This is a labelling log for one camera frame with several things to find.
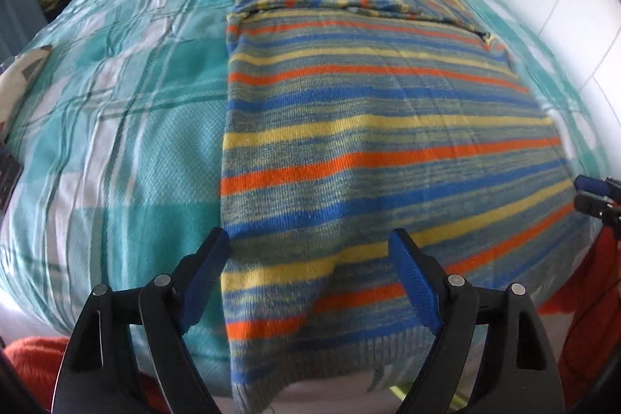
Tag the cream patterned pillow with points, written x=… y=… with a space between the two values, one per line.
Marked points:
x=15 y=82

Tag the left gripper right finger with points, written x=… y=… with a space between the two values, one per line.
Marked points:
x=517 y=372

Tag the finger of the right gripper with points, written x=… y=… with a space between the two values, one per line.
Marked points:
x=596 y=207
x=609 y=187

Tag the teal plaid bedspread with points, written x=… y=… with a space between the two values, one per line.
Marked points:
x=121 y=137

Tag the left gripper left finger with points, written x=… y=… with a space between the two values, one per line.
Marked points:
x=99 y=372

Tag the red fleece trousers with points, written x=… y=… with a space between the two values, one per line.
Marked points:
x=582 y=319

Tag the green chair leg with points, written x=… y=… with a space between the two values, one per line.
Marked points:
x=400 y=391

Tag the striped knit sweater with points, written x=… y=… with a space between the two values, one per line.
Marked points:
x=348 y=119

